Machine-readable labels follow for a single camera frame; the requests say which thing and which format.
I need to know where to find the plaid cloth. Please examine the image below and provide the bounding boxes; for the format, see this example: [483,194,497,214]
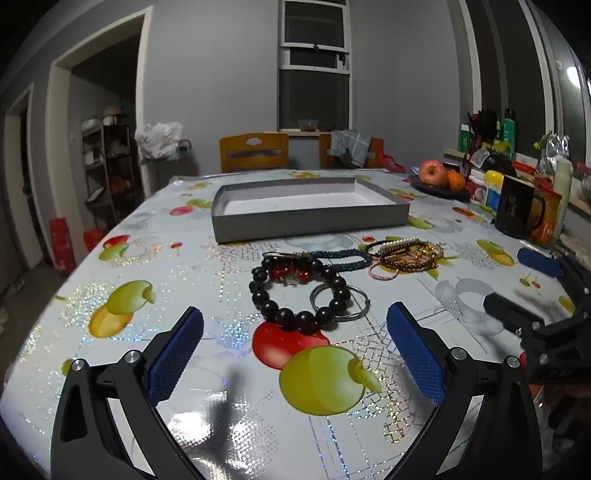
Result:
[330,130,372,168]

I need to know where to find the red bag on chair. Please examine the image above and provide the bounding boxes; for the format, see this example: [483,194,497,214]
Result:
[369,137,419,174]

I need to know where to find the red lidded jar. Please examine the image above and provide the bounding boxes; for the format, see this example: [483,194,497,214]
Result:
[468,170,485,204]

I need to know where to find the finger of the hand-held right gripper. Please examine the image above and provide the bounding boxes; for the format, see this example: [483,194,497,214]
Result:
[516,247,591,301]
[483,293,546,337]

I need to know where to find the window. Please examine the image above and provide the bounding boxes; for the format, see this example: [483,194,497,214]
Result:
[278,0,354,132]

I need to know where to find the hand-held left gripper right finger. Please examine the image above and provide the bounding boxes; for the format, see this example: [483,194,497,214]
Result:
[386,302,543,480]

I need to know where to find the white plastic bag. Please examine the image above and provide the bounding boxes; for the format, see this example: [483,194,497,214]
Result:
[135,122,184,160]

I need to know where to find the pink braided cord bracelet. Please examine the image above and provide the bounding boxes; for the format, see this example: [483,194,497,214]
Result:
[368,258,437,281]

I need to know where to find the large black bead bracelet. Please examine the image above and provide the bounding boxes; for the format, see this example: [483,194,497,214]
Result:
[249,257,352,334]

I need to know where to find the wooden chair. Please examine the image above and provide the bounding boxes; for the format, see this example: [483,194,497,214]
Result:
[318,133,384,169]
[219,133,290,174]

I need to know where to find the metal storage shelf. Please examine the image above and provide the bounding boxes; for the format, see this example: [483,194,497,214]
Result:
[81,111,141,224]

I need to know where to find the dark fruit plate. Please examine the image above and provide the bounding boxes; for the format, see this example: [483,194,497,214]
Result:
[409,174,469,200]

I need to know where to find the black bag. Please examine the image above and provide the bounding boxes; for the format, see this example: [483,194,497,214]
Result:
[471,148,515,174]

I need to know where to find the white plastic bottle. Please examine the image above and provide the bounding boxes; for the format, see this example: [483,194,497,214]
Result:
[553,159,574,200]

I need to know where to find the white bottle yellow cap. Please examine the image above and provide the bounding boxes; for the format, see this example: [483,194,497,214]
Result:
[482,170,505,213]

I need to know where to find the green bottle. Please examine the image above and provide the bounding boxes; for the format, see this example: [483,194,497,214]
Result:
[501,109,518,160]

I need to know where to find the red bead bracelet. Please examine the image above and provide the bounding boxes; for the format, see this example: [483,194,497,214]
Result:
[265,258,319,284]

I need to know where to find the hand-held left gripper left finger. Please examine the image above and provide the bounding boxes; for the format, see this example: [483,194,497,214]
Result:
[50,305,206,480]

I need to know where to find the small dark bead bracelet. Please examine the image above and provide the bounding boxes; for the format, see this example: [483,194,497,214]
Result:
[379,247,437,271]

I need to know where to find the red apple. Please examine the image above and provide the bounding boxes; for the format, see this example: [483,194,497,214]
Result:
[419,160,448,187]

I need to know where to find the red bag on floor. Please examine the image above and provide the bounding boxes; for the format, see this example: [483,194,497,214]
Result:
[49,218,77,274]

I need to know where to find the silver foil bag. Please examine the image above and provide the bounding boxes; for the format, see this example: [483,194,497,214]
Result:
[538,131,573,181]

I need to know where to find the grey cardboard box tray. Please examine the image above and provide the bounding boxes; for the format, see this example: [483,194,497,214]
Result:
[211,176,411,244]

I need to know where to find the gold bracelet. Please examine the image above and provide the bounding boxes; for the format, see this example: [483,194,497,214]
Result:
[406,240,446,262]

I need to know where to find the silver ring bangles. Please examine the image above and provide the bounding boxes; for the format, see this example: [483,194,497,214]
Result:
[309,282,371,321]

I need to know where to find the orange package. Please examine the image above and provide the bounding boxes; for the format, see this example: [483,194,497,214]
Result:
[531,189,564,247]

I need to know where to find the stool under plastic bag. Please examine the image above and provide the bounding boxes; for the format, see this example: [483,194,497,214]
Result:
[141,138,192,197]

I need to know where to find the blue beaded bracelet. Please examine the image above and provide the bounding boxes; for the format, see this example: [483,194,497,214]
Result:
[302,248,374,274]

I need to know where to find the black mug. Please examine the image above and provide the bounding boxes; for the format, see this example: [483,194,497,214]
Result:
[495,174,546,238]

